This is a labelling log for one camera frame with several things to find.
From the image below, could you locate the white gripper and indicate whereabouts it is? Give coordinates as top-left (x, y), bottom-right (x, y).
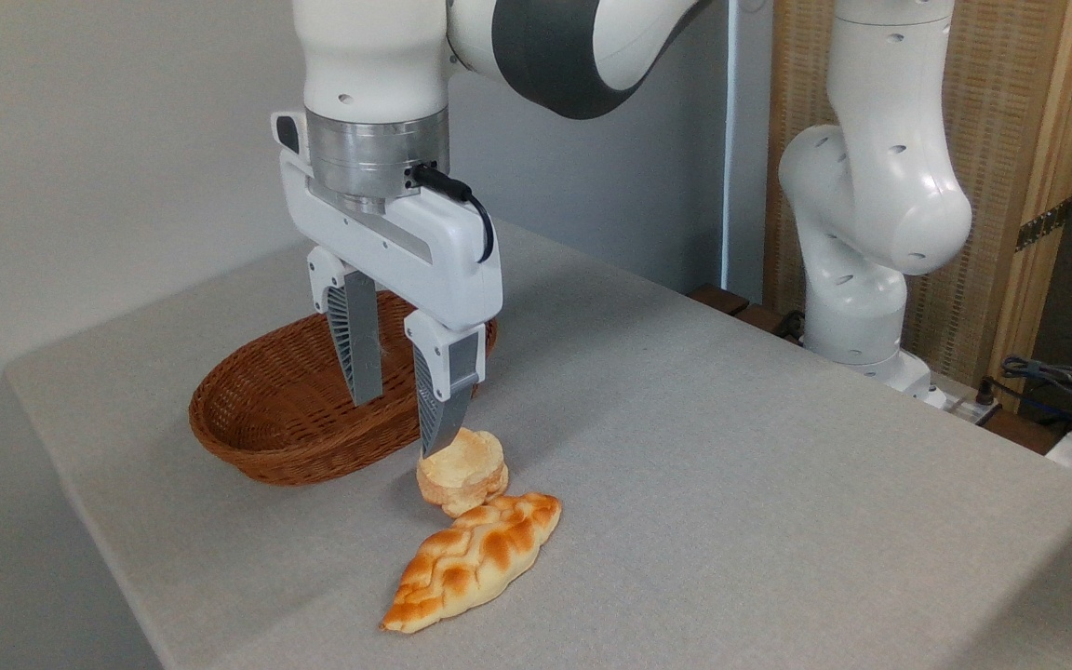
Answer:
top-left (271, 112), bottom-right (504, 459)

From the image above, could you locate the round bread roll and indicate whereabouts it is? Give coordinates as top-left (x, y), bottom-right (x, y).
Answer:
top-left (416, 427), bottom-right (510, 518)

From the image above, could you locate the braided bread loaf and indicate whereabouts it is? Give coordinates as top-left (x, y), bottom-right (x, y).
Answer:
top-left (381, 492), bottom-right (562, 635)

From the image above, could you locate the brown oval wicker basket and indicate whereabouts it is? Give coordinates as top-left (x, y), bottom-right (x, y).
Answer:
top-left (189, 290), bottom-right (500, 487)

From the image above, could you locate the white vertical pole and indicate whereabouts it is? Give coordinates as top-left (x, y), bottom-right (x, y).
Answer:
top-left (720, 0), bottom-right (744, 291)

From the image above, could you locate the black metal hinge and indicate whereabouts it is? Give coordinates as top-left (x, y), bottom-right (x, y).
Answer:
top-left (1015, 197), bottom-right (1072, 252)

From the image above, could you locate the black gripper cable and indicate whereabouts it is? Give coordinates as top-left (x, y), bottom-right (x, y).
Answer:
top-left (409, 163), bottom-right (496, 264)

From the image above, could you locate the black cable bundle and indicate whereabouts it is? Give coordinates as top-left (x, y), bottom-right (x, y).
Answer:
top-left (999, 354), bottom-right (1072, 438)

